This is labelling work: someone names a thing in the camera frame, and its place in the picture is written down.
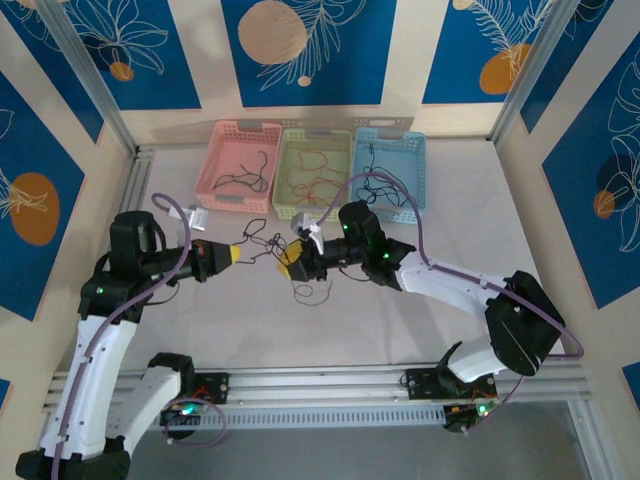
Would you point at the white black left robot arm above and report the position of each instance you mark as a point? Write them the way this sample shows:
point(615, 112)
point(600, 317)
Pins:
point(95, 380)

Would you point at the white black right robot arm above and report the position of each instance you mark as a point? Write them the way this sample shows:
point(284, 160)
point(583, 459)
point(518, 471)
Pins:
point(450, 285)

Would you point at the blue plastic basket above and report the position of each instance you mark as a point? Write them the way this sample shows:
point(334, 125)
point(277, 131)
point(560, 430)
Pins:
point(400, 150)

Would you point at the pink plastic basket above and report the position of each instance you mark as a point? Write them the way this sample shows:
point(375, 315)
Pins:
point(235, 150)

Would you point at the green plastic basket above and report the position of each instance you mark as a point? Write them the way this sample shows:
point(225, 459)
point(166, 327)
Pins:
point(320, 140)

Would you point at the left controller board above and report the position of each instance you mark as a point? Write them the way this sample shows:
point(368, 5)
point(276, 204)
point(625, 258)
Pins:
point(186, 411)

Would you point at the controller board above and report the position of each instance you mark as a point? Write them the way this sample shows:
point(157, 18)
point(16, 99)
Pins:
point(186, 411)
point(457, 420)

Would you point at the right controller board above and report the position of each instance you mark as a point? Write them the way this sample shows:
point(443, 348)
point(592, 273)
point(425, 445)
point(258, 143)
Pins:
point(457, 420)

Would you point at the aluminium side table rail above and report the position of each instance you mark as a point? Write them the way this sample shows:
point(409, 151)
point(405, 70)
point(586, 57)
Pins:
point(135, 180)

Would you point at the aluminium cross frame rail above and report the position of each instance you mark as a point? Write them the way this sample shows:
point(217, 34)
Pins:
point(320, 382)

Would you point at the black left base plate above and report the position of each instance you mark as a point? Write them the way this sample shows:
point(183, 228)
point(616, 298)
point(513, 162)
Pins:
point(220, 387)

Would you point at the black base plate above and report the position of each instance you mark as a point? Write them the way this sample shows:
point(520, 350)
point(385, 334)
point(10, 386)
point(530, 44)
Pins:
point(220, 387)
point(417, 384)

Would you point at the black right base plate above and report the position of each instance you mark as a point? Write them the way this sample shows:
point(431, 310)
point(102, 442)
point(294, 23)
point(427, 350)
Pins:
point(417, 384)

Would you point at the aluminium corner post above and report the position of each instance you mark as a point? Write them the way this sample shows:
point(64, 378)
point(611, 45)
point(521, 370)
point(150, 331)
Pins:
point(85, 55)
point(530, 65)

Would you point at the aluminium lower frame rail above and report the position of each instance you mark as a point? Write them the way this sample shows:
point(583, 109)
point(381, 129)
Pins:
point(585, 455)

